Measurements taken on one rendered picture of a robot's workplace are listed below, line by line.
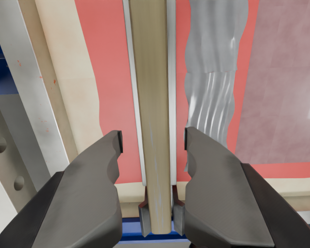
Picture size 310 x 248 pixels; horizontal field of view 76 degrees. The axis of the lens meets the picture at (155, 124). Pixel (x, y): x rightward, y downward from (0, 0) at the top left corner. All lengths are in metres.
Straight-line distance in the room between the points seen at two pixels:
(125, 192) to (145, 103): 0.25
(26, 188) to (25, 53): 0.20
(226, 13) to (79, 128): 0.27
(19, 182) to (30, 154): 1.42
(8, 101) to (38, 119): 1.33
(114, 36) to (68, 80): 0.09
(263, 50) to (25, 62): 0.30
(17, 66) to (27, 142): 1.47
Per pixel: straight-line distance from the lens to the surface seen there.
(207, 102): 0.31
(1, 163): 0.34
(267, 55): 0.32
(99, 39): 0.29
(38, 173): 1.90
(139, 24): 0.18
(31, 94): 0.31
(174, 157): 0.30
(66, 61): 0.31
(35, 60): 0.29
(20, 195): 0.37
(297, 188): 0.49
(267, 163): 0.41
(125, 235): 0.44
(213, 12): 0.28
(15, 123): 1.70
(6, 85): 0.41
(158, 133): 0.20
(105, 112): 0.32
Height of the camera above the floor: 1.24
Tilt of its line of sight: 62 degrees down
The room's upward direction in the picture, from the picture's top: 180 degrees counter-clockwise
